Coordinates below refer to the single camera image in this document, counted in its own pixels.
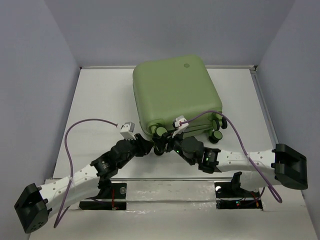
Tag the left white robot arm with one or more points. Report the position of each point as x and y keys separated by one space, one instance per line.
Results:
x=36 y=204

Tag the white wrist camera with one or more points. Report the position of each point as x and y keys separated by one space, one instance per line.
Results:
x=180 y=124
x=127 y=131

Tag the green hard-shell suitcase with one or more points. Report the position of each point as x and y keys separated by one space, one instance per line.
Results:
x=167 y=89

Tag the white front cover board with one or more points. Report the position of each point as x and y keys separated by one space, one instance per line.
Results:
x=185 y=210

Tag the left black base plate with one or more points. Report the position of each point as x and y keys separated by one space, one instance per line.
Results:
x=111 y=198

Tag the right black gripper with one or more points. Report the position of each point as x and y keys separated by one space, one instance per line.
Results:
x=161 y=140

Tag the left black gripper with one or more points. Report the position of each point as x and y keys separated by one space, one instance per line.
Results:
x=143 y=145

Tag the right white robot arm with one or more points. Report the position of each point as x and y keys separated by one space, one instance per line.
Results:
x=251 y=171

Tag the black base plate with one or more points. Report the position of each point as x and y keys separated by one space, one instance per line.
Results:
x=111 y=198
x=239 y=199

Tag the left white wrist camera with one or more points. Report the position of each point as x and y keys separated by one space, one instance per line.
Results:
x=127 y=131

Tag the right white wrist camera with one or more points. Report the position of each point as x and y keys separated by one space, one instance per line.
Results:
x=180 y=124

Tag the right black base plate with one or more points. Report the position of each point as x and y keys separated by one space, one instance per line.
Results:
x=239 y=199

